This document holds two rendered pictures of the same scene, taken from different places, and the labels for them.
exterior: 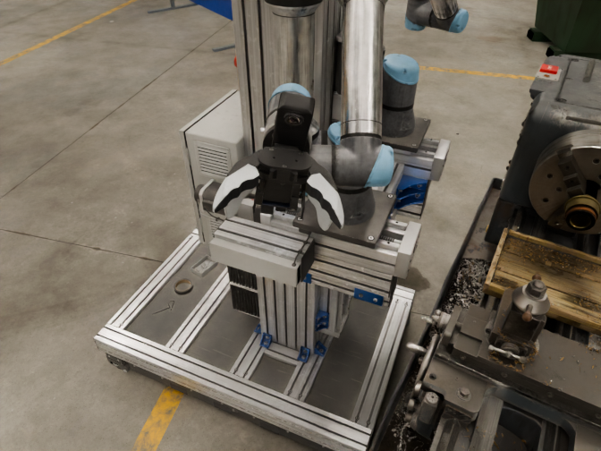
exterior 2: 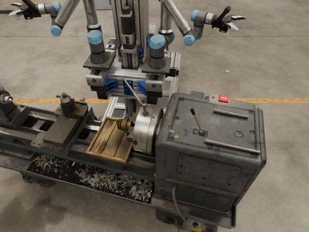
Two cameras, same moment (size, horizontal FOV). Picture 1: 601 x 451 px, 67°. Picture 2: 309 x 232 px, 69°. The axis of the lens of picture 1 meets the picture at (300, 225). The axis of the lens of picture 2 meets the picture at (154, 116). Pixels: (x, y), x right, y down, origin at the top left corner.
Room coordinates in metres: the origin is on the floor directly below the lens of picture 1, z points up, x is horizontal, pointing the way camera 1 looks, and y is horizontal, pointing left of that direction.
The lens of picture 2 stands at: (0.99, -1.85, 2.25)
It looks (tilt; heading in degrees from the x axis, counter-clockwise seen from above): 47 degrees down; 75
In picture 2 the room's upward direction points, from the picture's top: straight up
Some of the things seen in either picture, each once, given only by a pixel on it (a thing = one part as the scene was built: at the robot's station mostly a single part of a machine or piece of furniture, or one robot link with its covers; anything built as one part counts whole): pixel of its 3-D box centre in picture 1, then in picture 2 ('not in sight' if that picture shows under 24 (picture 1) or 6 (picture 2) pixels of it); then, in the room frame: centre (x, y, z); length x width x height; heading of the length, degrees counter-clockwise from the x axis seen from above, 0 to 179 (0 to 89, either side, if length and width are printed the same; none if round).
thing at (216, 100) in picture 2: (545, 79); (219, 101); (1.67, -0.93, 1.23); 0.13 x 0.08 x 0.05; 150
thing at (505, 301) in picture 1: (515, 327); (73, 112); (0.70, -0.53, 0.99); 0.20 x 0.10 x 0.05; 150
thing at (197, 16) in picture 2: not in sight; (199, 17); (1.70, -0.41, 1.56); 0.11 x 0.08 x 0.09; 136
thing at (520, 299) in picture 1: (532, 297); (65, 97); (0.67, -0.52, 1.13); 0.08 x 0.08 x 0.03
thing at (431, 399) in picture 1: (428, 406); not in sight; (0.57, -0.32, 0.84); 0.04 x 0.04 x 0.10; 60
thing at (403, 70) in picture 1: (397, 79); (157, 45); (1.42, -0.31, 1.33); 0.13 x 0.12 x 0.14; 46
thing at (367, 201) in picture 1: (348, 191); (98, 54); (0.96, -0.12, 1.21); 0.15 x 0.15 x 0.10
